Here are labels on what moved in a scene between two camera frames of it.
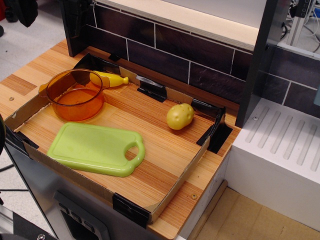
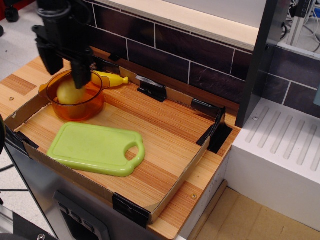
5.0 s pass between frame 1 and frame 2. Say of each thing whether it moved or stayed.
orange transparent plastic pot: stayed
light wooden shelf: stayed
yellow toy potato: moved
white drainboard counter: stayed
